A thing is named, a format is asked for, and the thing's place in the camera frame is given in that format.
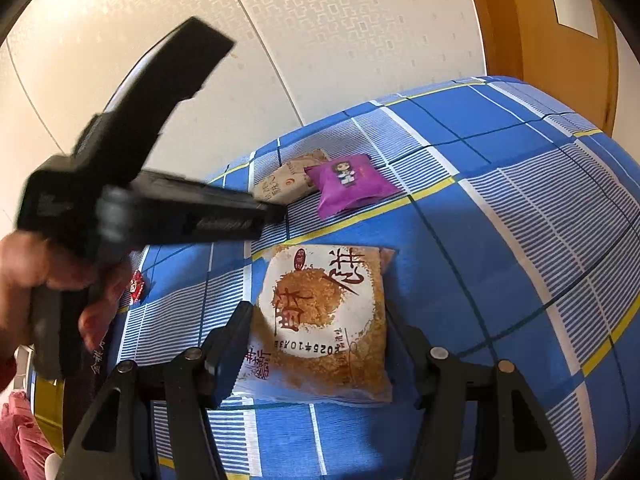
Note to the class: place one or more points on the person's red clothing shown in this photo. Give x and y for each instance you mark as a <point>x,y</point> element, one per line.
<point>22,435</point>

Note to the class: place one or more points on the white and brown pastry packet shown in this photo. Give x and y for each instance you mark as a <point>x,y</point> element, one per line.
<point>320,320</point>

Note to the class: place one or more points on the beige snack packet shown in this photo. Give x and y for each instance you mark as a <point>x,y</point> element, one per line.
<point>285,177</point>

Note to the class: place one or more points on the purple snack packet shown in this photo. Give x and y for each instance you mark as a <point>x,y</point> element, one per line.
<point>350,180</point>

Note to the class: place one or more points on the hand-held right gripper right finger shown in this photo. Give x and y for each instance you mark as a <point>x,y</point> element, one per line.
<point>415,355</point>

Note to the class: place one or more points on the small red candy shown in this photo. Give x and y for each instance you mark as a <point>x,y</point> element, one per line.
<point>137,287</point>

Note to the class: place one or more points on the gold tin box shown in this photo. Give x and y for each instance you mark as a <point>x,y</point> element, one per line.
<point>50,410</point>

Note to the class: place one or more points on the person's left hand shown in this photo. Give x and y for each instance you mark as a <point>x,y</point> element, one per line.
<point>30,265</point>

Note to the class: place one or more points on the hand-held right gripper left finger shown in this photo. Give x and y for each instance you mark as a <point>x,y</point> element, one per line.
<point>230,350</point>

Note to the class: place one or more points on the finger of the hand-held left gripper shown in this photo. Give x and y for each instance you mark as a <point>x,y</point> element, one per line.
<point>215,210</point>
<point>165,85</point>

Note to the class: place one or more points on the blue plaid cloth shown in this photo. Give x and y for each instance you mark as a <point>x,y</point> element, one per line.
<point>500,220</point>

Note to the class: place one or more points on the wooden door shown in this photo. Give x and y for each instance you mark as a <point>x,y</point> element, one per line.
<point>525,35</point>

